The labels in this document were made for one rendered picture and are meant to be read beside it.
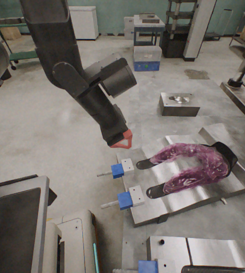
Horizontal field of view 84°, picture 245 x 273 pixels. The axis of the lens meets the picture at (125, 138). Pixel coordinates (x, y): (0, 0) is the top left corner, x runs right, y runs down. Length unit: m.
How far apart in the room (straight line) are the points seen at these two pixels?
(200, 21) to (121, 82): 4.19
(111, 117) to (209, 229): 0.46
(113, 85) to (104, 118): 0.08
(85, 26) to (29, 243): 6.52
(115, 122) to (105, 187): 1.14
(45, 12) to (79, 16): 6.37
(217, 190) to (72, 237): 0.86
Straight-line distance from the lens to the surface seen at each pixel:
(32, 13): 0.25
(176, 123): 0.82
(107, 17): 7.27
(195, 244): 0.45
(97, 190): 1.43
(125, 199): 0.46
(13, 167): 1.95
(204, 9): 4.42
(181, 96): 0.94
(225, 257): 0.48
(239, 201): 0.66
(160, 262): 0.39
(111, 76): 0.28
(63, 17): 0.24
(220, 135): 0.67
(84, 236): 1.06
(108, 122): 0.32
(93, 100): 0.29
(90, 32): 6.59
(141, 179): 0.50
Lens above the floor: 1.30
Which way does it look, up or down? 47 degrees down
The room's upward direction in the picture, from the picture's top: straight up
